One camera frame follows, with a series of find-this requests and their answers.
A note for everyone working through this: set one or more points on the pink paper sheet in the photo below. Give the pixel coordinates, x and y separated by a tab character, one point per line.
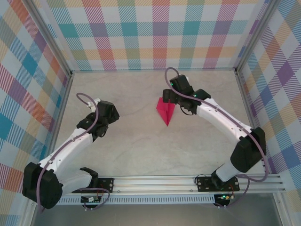
165	110

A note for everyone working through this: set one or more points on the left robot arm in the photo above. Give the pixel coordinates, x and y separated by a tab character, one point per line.
70	150

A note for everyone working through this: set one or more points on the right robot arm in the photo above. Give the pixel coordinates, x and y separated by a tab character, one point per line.
221	117

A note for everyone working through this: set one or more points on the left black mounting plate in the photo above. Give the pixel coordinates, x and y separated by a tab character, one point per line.
108	184

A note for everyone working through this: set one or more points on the black mounting plate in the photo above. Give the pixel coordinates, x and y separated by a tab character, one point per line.
204	184
108	184

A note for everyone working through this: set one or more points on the left black circuit board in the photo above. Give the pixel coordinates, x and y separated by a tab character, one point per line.
89	199

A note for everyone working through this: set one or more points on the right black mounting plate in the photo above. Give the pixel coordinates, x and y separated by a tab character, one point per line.
204	184

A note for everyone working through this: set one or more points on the grey metal panel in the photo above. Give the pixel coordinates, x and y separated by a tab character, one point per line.
152	215

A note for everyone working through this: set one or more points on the right circuit board green light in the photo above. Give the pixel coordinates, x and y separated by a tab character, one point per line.
224	197

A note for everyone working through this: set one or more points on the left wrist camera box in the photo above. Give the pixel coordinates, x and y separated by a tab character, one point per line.
92	104

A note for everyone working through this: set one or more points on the aluminium frame bar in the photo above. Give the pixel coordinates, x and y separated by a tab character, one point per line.
152	70
61	113
249	113

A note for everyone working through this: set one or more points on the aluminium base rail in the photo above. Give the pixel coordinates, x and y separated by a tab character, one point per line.
152	184

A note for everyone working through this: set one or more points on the aluminium frame post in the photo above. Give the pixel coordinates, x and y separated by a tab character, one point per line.
255	35
52	37

